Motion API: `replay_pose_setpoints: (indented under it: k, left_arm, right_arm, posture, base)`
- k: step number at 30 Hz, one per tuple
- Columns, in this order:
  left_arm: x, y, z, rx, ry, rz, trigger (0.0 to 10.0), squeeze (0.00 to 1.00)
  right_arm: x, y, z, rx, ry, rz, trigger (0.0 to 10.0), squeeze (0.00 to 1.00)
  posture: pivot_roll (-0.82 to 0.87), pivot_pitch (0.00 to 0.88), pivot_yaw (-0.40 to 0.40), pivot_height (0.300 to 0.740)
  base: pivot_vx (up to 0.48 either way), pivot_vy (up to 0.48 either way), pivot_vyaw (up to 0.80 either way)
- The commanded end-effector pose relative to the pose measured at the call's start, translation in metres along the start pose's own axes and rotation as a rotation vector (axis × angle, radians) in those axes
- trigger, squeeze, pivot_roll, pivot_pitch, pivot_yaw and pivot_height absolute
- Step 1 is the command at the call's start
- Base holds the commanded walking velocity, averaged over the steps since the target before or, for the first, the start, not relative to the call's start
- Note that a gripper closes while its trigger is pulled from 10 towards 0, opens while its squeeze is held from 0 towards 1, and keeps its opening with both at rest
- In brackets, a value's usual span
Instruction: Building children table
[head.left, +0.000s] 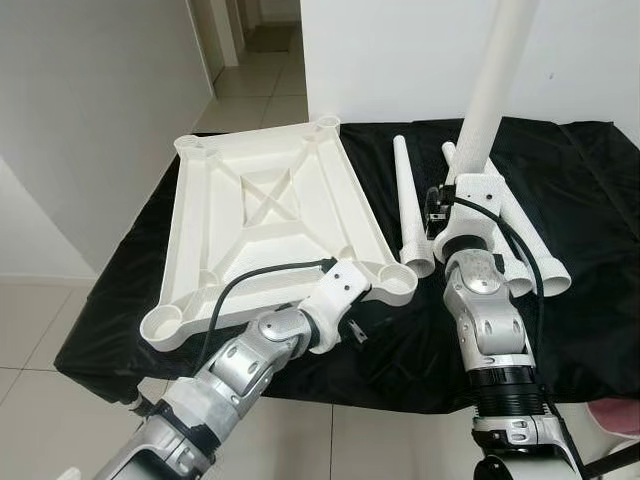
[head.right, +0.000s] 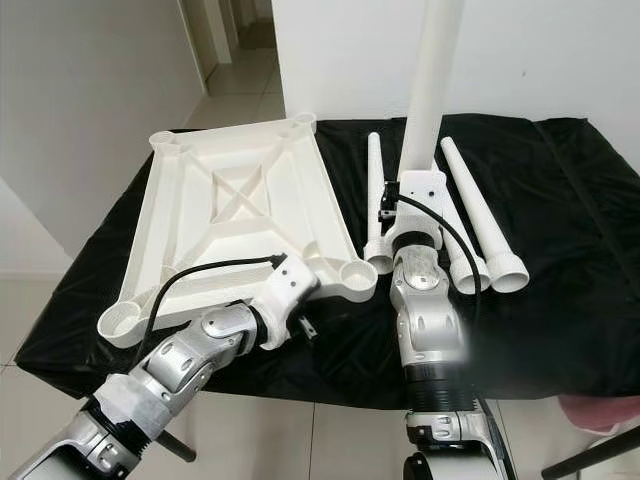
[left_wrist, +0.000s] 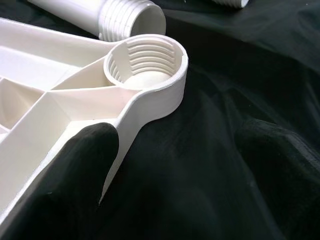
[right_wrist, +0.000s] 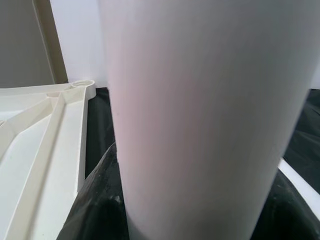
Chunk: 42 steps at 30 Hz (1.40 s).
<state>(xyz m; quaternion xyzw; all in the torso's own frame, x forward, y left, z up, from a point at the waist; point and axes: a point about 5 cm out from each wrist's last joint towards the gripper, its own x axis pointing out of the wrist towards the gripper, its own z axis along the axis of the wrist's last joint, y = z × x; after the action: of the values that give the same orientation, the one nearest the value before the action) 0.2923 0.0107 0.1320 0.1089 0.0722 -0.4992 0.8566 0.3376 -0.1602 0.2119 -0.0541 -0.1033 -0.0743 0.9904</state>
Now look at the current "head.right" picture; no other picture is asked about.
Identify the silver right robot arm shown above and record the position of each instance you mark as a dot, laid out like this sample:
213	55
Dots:
425	310

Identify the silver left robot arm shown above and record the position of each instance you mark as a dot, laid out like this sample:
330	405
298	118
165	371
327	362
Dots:
200	350

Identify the black metal stand leg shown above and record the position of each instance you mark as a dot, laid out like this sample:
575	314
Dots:
175	447

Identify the black table cloth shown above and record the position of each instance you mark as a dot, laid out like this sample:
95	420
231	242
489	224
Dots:
570	320

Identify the pink seat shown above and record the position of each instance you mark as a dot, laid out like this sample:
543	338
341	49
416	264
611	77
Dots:
600	410

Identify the black metal bar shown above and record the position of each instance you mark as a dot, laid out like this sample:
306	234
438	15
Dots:
595	452

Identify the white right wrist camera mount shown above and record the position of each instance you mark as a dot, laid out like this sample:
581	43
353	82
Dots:
422	195

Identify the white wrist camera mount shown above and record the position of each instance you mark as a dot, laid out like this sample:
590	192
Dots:
275	290
422	195

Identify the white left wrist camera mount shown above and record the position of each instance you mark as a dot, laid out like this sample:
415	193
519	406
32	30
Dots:
275	290

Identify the beige door frame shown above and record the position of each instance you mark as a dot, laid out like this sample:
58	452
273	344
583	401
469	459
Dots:
210	25

